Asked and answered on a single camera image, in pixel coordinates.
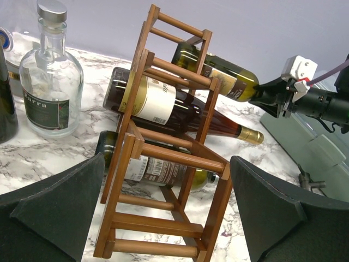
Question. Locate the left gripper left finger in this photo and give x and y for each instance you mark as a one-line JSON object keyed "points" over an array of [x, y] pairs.
{"points": [[49, 220]]}

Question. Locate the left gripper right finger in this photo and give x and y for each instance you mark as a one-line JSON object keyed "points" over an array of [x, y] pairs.
{"points": [[284, 222]]}

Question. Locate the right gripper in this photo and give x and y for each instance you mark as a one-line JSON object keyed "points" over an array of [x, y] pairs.
{"points": [[279, 97]]}

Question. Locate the green bottle white label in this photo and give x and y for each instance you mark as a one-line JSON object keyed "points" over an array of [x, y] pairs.
{"points": [[9, 122]]}

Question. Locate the clear bottle dark label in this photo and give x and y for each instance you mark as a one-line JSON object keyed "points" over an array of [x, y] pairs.
{"points": [[51, 78]]}

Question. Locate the clear wine bottle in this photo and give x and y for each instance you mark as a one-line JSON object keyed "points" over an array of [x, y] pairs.
{"points": [[15, 46]]}

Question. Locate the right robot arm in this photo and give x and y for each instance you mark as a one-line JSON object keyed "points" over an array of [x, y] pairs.
{"points": [[324, 98]]}

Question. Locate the dark bottle gold foil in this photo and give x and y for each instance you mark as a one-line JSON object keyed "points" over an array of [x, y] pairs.
{"points": [[158, 104]]}

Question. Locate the brown wooden wine rack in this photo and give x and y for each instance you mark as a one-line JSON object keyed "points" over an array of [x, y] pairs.
{"points": [[132, 224]]}

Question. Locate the dark metal crank tool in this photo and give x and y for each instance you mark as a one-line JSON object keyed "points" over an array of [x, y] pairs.
{"points": [[308, 184]]}

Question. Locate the translucent green plastic toolbox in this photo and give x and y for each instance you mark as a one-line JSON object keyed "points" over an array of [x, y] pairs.
{"points": [[322, 154]]}

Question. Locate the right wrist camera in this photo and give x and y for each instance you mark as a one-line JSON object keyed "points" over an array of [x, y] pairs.
{"points": [[301, 70]]}

